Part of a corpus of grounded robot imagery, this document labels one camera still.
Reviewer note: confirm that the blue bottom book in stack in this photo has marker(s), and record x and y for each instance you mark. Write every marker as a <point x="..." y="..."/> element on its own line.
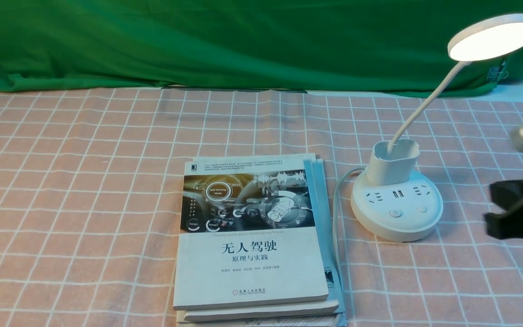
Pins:
<point x="323" y="213"/>

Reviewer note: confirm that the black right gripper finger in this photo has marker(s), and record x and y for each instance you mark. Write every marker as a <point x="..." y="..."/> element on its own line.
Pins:
<point x="518" y="193"/>

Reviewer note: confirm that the metal binder clip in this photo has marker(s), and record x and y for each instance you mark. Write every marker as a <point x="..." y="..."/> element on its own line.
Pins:
<point x="497" y="74"/>

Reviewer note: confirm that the green backdrop cloth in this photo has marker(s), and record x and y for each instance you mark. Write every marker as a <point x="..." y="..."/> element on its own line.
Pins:
<point x="391" y="46"/>

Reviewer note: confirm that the pink checkered tablecloth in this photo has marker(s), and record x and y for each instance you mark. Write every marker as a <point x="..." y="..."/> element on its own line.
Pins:
<point x="90" y="185"/>

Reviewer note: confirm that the white self-driving book top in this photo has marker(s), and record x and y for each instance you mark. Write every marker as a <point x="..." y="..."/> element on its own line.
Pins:
<point x="248" y="263"/>

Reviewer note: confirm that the white desk lamp with sockets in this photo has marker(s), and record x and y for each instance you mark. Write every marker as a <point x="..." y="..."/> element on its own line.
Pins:
<point x="390" y="198"/>

